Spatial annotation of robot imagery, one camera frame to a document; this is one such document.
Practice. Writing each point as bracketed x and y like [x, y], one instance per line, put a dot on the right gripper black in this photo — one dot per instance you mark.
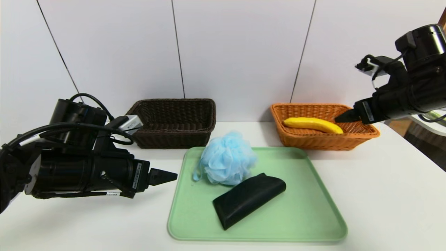
[366, 112]

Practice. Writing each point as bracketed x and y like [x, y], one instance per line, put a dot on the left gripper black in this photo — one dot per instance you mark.
[140, 176]

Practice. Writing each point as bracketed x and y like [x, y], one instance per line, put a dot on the yellow banana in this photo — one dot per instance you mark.
[310, 123]

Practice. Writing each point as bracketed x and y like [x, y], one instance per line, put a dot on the light blue mesh bath loofah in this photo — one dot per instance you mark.
[226, 160]

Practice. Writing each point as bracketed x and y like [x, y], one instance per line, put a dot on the black glasses case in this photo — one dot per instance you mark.
[247, 198]

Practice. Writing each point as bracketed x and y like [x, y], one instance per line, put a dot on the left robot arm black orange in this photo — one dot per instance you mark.
[75, 111]

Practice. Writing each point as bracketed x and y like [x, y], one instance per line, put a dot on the dark brown wicker basket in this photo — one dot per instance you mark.
[181, 139]

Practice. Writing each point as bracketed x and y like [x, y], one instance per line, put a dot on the orange wicker basket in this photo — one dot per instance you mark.
[313, 143]

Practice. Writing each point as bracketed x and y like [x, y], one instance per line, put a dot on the white side table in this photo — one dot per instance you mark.
[432, 128]

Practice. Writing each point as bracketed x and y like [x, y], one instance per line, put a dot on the light green plastic tray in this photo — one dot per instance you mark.
[306, 216]

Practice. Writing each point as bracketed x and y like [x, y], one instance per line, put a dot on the wooden shelf unit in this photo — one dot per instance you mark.
[443, 17]

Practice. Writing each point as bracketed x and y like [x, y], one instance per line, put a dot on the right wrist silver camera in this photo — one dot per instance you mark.
[371, 65]

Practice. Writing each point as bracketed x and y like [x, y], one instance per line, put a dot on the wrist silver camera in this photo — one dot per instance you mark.
[130, 122]
[371, 65]

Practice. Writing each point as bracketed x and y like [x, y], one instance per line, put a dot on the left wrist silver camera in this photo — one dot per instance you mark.
[130, 122]

